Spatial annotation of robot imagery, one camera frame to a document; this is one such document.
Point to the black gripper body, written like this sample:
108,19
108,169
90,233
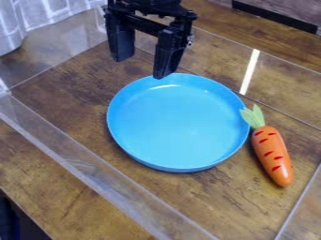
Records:
126,16

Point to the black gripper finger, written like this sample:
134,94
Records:
174,38
120,37

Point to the orange toy carrot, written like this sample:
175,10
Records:
269,147

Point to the blue round tray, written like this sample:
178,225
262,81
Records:
178,124

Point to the white patterned curtain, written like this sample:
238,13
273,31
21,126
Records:
24,15

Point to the clear acrylic enclosure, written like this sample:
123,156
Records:
75,183

